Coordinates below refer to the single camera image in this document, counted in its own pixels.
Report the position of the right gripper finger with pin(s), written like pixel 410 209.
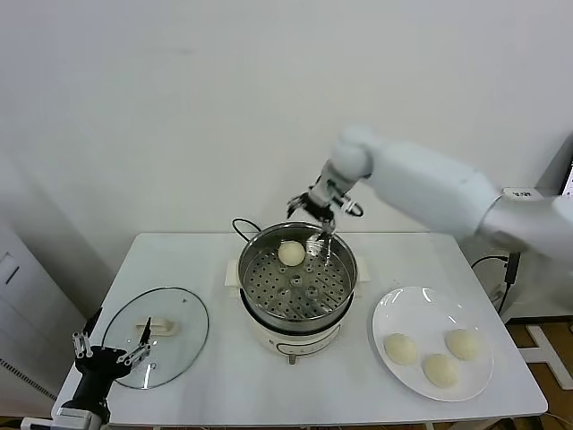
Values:
pixel 328 228
pixel 297 201

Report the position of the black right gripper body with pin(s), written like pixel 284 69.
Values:
pixel 320 207

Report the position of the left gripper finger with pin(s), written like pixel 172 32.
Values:
pixel 142 347
pixel 82 342

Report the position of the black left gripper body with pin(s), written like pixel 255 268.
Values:
pixel 98 363

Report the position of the white steamed baozi bun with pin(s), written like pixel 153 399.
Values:
pixel 441 371
pixel 400 349
pixel 462 345
pixel 292 254

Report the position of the round glass pot lid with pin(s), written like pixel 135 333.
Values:
pixel 183 322

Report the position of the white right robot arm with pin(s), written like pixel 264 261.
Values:
pixel 425 179

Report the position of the perforated stainless steamer basket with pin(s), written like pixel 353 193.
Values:
pixel 295 286

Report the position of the white electric cooker pot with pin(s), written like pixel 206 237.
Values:
pixel 295 342

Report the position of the large white round plate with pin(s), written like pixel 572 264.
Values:
pixel 416 313

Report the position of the white side desk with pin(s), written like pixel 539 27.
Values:
pixel 508 193

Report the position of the open black laptop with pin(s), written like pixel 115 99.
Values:
pixel 570 179

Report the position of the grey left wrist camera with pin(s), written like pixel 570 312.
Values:
pixel 82 416

